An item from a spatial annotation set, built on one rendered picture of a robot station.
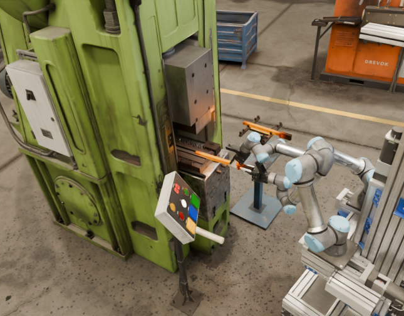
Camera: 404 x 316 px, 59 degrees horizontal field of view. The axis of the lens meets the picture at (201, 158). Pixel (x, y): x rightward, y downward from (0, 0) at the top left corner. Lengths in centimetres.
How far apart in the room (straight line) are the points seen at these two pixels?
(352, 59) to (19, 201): 474
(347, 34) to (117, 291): 443
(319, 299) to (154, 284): 130
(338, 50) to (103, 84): 412
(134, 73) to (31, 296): 217
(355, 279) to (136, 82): 166
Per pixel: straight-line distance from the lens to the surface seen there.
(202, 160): 259
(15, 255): 380
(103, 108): 239
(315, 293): 286
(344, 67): 584
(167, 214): 199
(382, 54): 570
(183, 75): 212
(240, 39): 610
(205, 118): 243
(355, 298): 229
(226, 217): 323
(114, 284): 323
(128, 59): 197
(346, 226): 216
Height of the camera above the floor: 262
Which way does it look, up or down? 39 degrees down
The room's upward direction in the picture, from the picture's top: 5 degrees counter-clockwise
